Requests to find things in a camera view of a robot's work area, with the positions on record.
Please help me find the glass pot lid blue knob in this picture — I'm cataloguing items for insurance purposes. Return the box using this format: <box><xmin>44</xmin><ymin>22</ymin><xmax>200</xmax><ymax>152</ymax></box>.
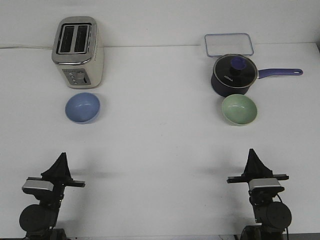
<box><xmin>213</xmin><ymin>54</ymin><xmax>258</xmax><ymax>81</ymax></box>

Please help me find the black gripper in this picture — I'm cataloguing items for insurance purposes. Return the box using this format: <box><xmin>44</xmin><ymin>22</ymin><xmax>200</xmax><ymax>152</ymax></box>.
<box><xmin>226</xmin><ymin>148</ymin><xmax>289</xmax><ymax>198</ymax></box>
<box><xmin>26</xmin><ymin>152</ymin><xmax>86</xmax><ymax>200</ymax></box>

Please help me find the green bowl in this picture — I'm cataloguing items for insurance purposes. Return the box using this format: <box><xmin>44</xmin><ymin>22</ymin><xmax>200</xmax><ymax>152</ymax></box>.
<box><xmin>221</xmin><ymin>94</ymin><xmax>258</xmax><ymax>126</ymax></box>

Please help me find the white toaster power cord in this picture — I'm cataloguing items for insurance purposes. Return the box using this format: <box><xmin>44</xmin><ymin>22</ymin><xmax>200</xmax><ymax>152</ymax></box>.
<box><xmin>0</xmin><ymin>43</ymin><xmax>54</xmax><ymax>50</ymax></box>

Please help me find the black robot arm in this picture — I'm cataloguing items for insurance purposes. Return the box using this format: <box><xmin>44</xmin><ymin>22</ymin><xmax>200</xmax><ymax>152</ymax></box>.
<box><xmin>226</xmin><ymin>148</ymin><xmax>292</xmax><ymax>240</ymax></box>
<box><xmin>19</xmin><ymin>152</ymin><xmax>85</xmax><ymax>240</ymax></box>

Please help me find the silver cream two-slot toaster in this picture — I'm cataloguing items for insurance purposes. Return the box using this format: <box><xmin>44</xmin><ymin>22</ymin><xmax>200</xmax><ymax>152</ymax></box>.
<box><xmin>51</xmin><ymin>16</ymin><xmax>105</xmax><ymax>89</ymax></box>

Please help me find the dark blue saucepan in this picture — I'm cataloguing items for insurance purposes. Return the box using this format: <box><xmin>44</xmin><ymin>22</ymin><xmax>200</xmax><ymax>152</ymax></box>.
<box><xmin>211</xmin><ymin>68</ymin><xmax>304</xmax><ymax>98</ymax></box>

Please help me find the blue bowl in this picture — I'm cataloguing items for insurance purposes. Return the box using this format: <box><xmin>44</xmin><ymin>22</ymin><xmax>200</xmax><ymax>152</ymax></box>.
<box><xmin>64</xmin><ymin>92</ymin><xmax>101</xmax><ymax>124</ymax></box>

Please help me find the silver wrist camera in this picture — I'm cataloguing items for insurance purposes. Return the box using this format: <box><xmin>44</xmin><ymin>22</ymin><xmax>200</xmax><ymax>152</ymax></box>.
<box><xmin>21</xmin><ymin>179</ymin><xmax>54</xmax><ymax>195</ymax></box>
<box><xmin>248</xmin><ymin>178</ymin><xmax>285</xmax><ymax>193</ymax></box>

